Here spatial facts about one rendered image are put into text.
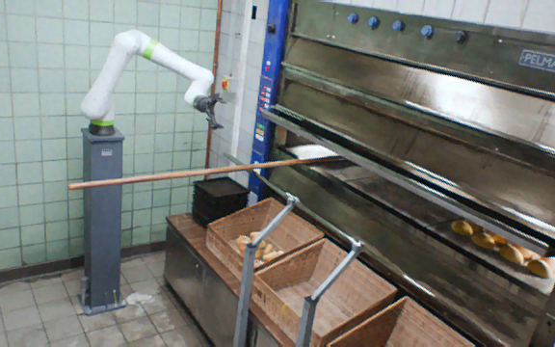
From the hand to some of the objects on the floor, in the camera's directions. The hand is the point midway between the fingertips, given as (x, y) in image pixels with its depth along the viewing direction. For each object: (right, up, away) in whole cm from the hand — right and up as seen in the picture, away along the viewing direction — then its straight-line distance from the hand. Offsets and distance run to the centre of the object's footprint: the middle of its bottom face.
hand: (222, 115), depth 255 cm
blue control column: (+80, -108, +165) cm, 213 cm away
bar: (+6, -150, +27) cm, 153 cm away
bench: (+34, -154, +26) cm, 160 cm away
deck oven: (+136, -143, +93) cm, 218 cm away
